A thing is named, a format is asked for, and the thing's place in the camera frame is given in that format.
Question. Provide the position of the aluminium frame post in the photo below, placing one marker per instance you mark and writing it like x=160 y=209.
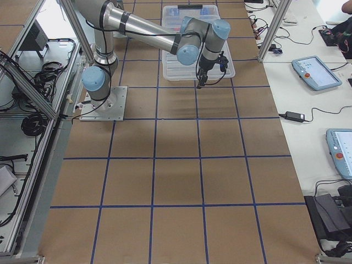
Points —
x=273 y=27

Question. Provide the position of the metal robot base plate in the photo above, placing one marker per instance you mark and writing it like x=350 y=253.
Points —
x=112 y=109

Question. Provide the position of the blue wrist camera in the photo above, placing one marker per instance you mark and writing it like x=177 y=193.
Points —
x=223 y=63

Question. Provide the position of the lower teach pendant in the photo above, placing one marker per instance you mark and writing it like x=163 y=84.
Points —
x=339 y=144

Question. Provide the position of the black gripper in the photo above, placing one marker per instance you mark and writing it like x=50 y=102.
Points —
x=206 y=65

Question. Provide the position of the grey electronics box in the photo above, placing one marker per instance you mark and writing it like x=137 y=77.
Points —
x=35 y=40

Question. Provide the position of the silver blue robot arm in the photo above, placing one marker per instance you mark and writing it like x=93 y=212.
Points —
x=198 y=42

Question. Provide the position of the black power adapter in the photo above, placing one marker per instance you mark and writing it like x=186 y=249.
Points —
x=293 y=116

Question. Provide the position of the upper teach pendant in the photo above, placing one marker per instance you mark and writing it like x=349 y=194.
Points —
x=315 y=74

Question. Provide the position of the aluminium frame rail left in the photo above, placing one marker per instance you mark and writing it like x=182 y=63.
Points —
x=27 y=87

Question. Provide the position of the black laptop bag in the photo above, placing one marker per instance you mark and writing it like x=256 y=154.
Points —
x=330 y=216

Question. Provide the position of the teach pendant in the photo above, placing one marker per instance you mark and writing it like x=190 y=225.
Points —
x=315 y=74
x=339 y=144

